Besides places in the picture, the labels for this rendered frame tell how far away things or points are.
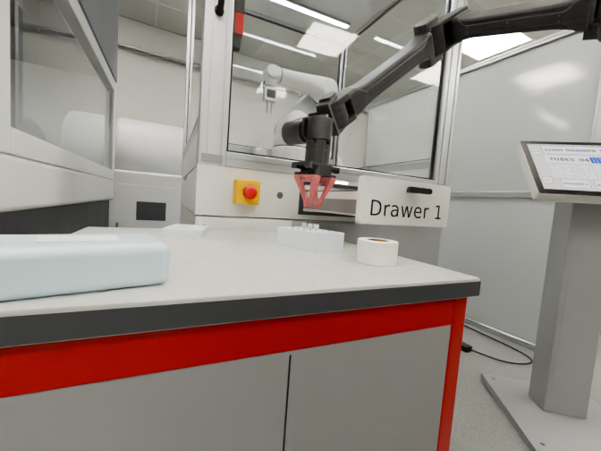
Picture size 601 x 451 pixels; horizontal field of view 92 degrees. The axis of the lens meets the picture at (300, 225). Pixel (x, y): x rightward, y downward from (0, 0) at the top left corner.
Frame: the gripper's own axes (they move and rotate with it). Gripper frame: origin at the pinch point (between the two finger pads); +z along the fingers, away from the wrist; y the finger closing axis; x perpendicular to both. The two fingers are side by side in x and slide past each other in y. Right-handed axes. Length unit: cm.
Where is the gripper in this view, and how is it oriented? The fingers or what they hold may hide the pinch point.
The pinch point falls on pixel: (312, 204)
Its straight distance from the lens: 68.2
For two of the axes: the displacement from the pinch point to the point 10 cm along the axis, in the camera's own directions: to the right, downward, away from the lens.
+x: 6.9, 1.2, -7.1
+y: -7.2, -0.1, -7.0
